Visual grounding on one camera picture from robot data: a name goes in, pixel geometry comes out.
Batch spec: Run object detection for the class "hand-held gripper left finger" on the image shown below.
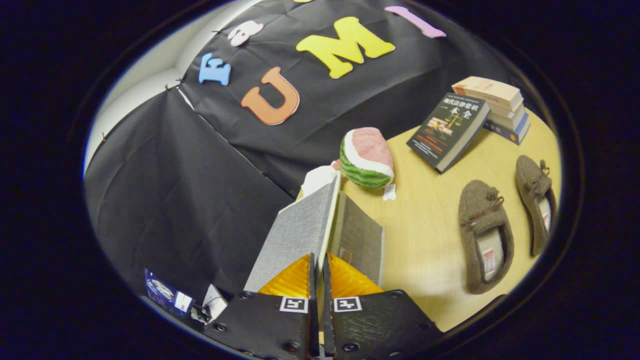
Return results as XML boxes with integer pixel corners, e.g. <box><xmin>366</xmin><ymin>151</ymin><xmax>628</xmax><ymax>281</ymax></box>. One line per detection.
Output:
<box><xmin>202</xmin><ymin>252</ymin><xmax>321</xmax><ymax>360</ymax></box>

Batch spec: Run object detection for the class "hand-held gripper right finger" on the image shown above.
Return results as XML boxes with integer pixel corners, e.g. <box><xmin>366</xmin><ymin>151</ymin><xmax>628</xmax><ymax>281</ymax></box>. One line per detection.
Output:
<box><xmin>320</xmin><ymin>252</ymin><xmax>443</xmax><ymax>360</ymax></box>

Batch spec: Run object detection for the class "grey fabric storage box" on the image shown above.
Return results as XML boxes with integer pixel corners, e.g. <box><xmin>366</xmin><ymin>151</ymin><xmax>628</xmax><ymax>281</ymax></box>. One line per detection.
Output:
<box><xmin>243</xmin><ymin>172</ymin><xmax>386</xmax><ymax>294</ymax></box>

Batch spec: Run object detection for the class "brown fuzzy shoe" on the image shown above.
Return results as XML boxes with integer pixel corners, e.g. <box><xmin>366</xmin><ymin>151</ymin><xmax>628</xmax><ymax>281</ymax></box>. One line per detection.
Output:
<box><xmin>458</xmin><ymin>179</ymin><xmax>515</xmax><ymax>295</ymax></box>
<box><xmin>515</xmin><ymin>154</ymin><xmax>558</xmax><ymax>258</ymax></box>

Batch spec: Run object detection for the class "white paper card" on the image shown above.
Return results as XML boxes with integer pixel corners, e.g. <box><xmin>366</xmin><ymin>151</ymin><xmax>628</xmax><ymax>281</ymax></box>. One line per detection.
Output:
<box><xmin>202</xmin><ymin>283</ymin><xmax>229</xmax><ymax>322</ymax></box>

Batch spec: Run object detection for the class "white plush toy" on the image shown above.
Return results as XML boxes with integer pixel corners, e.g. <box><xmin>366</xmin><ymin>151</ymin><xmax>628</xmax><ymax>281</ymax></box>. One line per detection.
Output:
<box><xmin>300</xmin><ymin>161</ymin><xmax>342</xmax><ymax>199</ymax></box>

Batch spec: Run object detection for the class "blue printed packet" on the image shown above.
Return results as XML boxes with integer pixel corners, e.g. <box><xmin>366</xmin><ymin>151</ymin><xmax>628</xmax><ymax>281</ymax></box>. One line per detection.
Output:
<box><xmin>144</xmin><ymin>268</ymin><xmax>194</xmax><ymax>317</ymax></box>

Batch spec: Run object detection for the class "watermelon slice plush toy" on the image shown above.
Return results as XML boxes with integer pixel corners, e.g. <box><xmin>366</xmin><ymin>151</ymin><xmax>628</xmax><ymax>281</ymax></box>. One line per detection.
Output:
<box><xmin>339</xmin><ymin>127</ymin><xmax>398</xmax><ymax>201</ymax></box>

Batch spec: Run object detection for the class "black paperback book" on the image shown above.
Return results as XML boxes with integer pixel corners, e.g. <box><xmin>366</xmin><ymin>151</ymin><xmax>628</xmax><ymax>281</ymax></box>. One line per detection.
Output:
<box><xmin>406</xmin><ymin>92</ymin><xmax>492</xmax><ymax>174</ymax></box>

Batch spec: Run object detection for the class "blue book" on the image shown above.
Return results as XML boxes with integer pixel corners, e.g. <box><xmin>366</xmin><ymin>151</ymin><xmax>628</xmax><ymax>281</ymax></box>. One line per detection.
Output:
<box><xmin>482</xmin><ymin>114</ymin><xmax>531</xmax><ymax>146</ymax></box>

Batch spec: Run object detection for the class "beige book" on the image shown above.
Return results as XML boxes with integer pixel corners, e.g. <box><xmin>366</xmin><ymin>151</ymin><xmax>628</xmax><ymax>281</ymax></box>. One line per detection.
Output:
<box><xmin>451</xmin><ymin>76</ymin><xmax>524</xmax><ymax>112</ymax></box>

